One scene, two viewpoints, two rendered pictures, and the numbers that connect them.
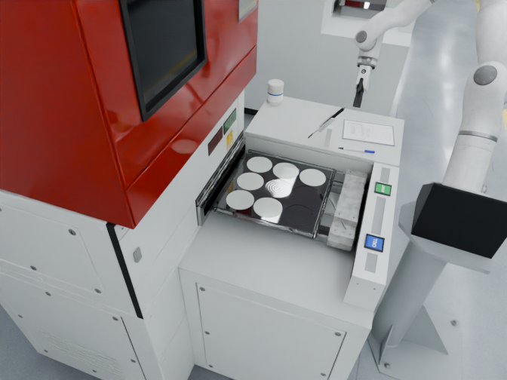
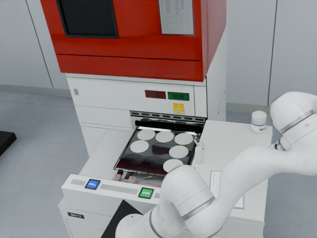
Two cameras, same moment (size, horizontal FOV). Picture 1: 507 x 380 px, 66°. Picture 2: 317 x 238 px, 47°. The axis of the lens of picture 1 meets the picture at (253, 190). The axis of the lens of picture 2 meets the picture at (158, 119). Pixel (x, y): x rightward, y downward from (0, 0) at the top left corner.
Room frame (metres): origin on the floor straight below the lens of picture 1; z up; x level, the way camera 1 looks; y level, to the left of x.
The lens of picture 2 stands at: (1.17, -1.56, 2.14)
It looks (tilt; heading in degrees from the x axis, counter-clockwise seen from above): 35 degrees down; 93
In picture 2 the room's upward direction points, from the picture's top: 7 degrees counter-clockwise
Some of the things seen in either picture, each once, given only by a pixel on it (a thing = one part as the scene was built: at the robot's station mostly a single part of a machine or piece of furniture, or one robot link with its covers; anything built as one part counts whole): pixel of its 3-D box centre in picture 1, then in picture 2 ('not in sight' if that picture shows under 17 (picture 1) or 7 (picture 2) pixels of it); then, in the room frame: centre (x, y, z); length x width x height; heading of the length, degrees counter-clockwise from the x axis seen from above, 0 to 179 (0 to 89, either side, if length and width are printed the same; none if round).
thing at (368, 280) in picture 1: (373, 228); (121, 199); (0.89, -0.41, 0.89); 0.55 x 0.09 x 0.14; 162
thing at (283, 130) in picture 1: (324, 139); (230, 173); (1.41, -0.30, 0.89); 0.62 x 0.35 x 0.14; 72
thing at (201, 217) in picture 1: (223, 178); (167, 125); (1.12, 0.11, 0.89); 0.44 x 0.02 x 0.10; 162
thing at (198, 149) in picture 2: (325, 130); (199, 148); (1.27, -0.27, 1.03); 0.06 x 0.04 x 0.13; 72
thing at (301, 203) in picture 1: (278, 188); (158, 149); (1.07, -0.09, 0.90); 0.34 x 0.34 x 0.01; 72
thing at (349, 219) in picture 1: (345, 218); (130, 183); (0.93, -0.32, 0.89); 0.08 x 0.03 x 0.03; 72
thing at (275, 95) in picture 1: (275, 92); (258, 122); (1.58, -0.08, 1.01); 0.07 x 0.07 x 0.10
